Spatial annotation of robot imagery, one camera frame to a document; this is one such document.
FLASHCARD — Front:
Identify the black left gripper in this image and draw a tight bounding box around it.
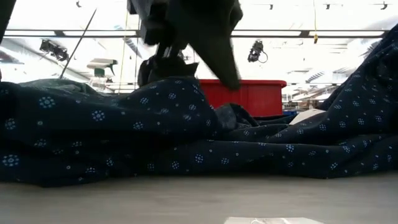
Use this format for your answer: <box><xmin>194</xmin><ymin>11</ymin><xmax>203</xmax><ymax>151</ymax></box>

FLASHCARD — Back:
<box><xmin>127</xmin><ymin>0</ymin><xmax>244</xmax><ymax>91</ymax></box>

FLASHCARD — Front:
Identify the navy dotted garment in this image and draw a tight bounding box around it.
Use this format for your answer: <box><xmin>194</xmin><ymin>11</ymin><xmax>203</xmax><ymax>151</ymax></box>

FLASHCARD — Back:
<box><xmin>0</xmin><ymin>23</ymin><xmax>398</xmax><ymax>188</ymax></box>

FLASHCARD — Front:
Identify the red plastic bin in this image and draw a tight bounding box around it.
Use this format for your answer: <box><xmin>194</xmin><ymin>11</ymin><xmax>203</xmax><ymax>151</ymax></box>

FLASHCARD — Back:
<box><xmin>198</xmin><ymin>79</ymin><xmax>287</xmax><ymax>118</ymax></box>

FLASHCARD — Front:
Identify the clear spray bottle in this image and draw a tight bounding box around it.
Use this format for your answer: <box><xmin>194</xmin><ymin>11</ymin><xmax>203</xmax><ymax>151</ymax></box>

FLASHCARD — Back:
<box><xmin>86</xmin><ymin>58</ymin><xmax>119</xmax><ymax>90</ymax></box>

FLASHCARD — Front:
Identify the overhead light bar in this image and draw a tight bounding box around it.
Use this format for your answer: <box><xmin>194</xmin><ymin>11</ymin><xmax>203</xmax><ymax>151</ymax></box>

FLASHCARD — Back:
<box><xmin>2</xmin><ymin>29</ymin><xmax>389</xmax><ymax>39</ymax></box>

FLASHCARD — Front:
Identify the black ceiling camera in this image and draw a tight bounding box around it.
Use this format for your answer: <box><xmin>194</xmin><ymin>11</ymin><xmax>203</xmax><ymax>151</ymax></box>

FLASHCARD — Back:
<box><xmin>247</xmin><ymin>40</ymin><xmax>269</xmax><ymax>64</ymax></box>
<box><xmin>39</xmin><ymin>39</ymin><xmax>70</xmax><ymax>62</ymax></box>

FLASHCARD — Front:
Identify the long black cable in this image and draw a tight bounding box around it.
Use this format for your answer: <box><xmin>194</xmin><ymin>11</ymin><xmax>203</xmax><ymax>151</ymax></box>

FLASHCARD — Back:
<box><xmin>58</xmin><ymin>7</ymin><xmax>98</xmax><ymax>78</ymax></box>

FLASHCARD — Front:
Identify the yellow hanging cable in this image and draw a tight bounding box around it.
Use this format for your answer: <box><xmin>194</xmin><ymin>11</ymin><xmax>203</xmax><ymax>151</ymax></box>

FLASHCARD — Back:
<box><xmin>312</xmin><ymin>0</ymin><xmax>318</xmax><ymax>44</ymax></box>

